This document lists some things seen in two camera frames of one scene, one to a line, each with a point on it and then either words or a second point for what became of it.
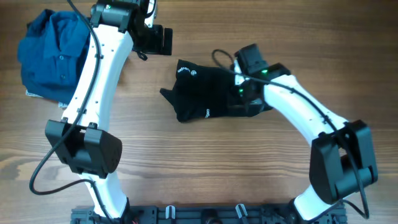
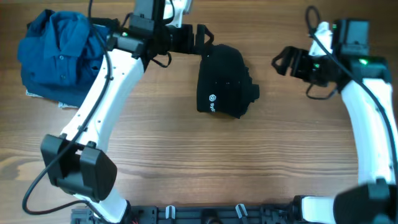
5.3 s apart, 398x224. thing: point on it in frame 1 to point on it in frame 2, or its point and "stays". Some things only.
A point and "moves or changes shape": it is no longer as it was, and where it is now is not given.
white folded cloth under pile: (60, 104) stays
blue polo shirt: (51, 53) stays
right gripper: (234, 101) to (285, 56)
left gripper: (156, 46) to (186, 46)
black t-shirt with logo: (201, 91) moves or changes shape
